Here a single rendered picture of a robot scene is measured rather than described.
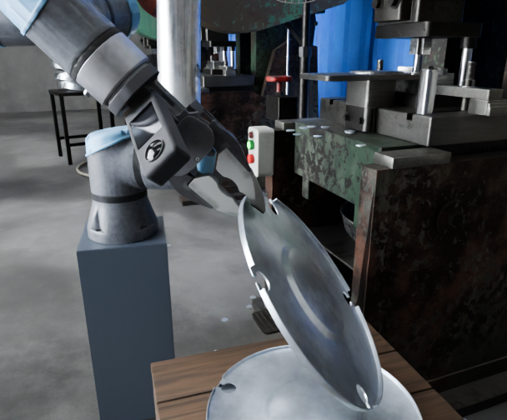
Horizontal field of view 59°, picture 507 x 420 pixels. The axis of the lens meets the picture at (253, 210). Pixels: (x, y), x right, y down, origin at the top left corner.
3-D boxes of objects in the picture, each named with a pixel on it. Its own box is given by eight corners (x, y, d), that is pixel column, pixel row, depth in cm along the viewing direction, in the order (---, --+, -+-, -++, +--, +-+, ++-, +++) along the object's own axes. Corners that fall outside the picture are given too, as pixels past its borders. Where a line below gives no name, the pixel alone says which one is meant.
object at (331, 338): (317, 435, 37) (324, 431, 37) (205, 165, 50) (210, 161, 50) (399, 396, 61) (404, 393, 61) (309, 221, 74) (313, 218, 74)
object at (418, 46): (419, 54, 107) (421, 37, 106) (406, 54, 111) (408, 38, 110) (429, 54, 108) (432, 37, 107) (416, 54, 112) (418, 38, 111)
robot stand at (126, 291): (101, 427, 105) (75, 251, 90) (106, 376, 121) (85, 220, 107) (178, 413, 109) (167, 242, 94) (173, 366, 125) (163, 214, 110)
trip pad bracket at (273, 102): (278, 161, 134) (278, 93, 128) (265, 154, 143) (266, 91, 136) (296, 159, 136) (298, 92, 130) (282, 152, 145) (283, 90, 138)
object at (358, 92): (324, 137, 99) (328, 72, 95) (296, 127, 112) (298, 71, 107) (415, 130, 108) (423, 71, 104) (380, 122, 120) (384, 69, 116)
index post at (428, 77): (424, 115, 92) (429, 66, 89) (414, 112, 95) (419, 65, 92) (434, 114, 93) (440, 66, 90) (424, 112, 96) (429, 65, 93)
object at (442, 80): (421, 93, 105) (424, 73, 103) (382, 89, 118) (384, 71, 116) (451, 92, 108) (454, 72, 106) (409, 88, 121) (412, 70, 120)
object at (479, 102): (489, 116, 91) (498, 62, 87) (429, 107, 106) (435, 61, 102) (510, 114, 93) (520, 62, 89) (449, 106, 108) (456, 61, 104)
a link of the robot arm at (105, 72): (111, 31, 46) (62, 89, 48) (145, 64, 47) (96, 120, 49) (130, 33, 53) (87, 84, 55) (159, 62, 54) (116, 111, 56)
